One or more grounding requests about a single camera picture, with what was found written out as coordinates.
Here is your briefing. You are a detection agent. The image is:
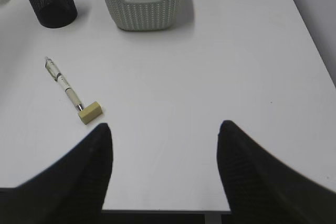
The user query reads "green plastic woven basket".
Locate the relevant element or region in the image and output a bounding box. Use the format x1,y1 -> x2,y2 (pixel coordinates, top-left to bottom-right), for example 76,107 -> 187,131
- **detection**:
104,0 -> 180,31

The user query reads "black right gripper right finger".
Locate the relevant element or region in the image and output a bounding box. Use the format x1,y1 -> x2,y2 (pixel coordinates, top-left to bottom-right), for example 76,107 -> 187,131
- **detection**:
216,120 -> 335,223

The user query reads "yellow eraser right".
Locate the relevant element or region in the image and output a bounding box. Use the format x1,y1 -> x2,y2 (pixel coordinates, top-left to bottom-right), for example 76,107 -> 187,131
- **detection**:
78,101 -> 103,125

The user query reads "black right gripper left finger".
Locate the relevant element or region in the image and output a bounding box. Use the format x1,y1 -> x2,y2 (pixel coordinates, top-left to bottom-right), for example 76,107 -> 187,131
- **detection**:
1,123 -> 113,223

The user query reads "beige grip pen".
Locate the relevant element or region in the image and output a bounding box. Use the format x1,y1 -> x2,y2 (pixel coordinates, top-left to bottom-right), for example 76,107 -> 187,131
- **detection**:
45,57 -> 84,111

